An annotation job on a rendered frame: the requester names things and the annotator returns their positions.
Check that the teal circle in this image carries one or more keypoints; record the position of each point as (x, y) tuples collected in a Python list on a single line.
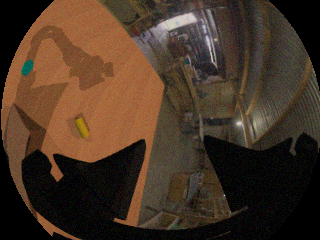
[(27, 67)]

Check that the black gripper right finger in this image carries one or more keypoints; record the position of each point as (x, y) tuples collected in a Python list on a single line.
[(241, 170)]

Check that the yellow cylinder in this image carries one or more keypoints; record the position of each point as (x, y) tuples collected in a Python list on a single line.
[(82, 128)]

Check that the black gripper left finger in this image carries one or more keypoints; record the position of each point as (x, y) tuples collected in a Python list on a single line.
[(112, 179)]

